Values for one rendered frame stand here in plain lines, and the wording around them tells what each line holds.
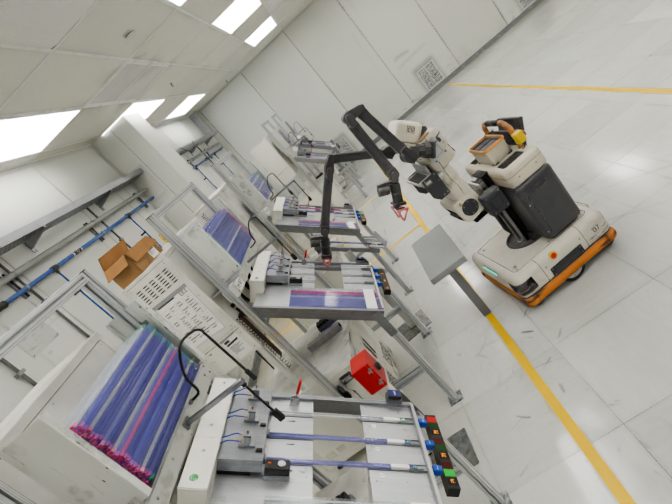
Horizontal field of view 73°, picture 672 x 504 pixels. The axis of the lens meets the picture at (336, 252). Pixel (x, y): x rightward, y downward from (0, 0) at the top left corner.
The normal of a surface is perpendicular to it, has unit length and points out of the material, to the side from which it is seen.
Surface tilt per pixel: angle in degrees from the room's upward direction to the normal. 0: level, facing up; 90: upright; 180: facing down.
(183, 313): 90
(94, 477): 90
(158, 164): 90
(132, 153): 90
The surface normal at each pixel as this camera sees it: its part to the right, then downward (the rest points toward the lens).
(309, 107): 0.04, 0.35
